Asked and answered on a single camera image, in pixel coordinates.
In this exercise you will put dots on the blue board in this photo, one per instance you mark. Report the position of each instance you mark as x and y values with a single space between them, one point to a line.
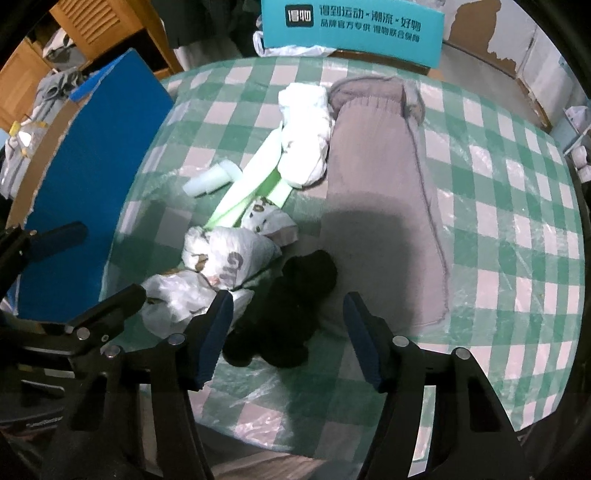
92 161

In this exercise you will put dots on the small printed white bundle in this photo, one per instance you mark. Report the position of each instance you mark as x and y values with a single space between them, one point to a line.
270 219

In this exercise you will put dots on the white cloth bundle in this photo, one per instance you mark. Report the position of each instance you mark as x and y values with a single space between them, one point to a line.
304 138

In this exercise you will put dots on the white sock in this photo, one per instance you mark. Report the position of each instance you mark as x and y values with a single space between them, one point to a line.
207 180

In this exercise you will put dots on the printed white plastic bag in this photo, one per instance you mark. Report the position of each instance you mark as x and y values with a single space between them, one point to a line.
231 258

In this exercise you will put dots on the white clothes pile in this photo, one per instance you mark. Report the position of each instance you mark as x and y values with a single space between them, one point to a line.
18 152

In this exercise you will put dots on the grey knit pants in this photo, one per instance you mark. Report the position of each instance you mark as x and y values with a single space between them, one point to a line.
378 184

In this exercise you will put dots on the thin white plastic bag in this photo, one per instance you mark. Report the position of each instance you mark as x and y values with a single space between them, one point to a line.
286 50

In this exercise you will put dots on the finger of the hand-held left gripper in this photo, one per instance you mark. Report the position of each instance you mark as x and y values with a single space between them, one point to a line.
60 238
115 308

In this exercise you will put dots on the wooden cabinet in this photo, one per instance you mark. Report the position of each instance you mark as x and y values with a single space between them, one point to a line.
101 27

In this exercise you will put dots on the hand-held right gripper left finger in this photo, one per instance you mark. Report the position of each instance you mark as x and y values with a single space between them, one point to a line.
214 337

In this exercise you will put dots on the green checked tablecloth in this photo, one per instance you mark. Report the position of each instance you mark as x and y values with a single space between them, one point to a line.
508 230

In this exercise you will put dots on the black cloth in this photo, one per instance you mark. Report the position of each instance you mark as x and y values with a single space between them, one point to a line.
286 318

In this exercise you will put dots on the dark jacket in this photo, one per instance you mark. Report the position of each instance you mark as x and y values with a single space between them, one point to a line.
207 23

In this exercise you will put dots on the grey clothes pile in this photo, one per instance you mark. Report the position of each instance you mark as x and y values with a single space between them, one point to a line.
57 90

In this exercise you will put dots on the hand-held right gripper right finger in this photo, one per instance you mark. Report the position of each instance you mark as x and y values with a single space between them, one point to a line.
364 344

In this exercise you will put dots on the teal cardboard box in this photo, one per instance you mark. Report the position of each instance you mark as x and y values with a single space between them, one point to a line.
369 37

